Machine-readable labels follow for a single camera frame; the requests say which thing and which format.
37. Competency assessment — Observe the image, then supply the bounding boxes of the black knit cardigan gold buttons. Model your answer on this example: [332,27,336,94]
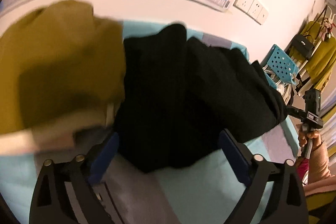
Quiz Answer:
[113,24,287,173]

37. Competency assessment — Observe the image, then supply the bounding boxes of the pink ribbed sleeve forearm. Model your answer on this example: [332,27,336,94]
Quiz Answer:
[303,143,335,197]

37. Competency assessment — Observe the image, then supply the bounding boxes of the right hand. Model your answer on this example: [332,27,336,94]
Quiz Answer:
[297,124,322,151]

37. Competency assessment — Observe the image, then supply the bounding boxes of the magenta red cloth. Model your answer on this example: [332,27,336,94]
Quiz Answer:
[294,157,309,180]

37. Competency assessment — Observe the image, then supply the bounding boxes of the mustard coat hanging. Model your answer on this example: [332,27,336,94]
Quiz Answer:
[289,19,335,93]

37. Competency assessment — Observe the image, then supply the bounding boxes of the teal perforated plastic basket rack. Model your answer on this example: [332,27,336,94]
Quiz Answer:
[261,44,298,89]

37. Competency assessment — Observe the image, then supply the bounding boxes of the black handbag hanging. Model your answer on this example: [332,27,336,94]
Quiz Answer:
[290,4,329,60]

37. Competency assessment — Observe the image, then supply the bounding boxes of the cream folded garment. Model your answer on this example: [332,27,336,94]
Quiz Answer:
[1,104,119,156]

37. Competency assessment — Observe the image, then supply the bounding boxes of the mustard yellow folded garment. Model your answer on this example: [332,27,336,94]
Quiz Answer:
[1,0,126,134]

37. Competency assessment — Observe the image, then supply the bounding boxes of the white wall socket panel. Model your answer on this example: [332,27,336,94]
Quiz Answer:
[234,0,269,25]

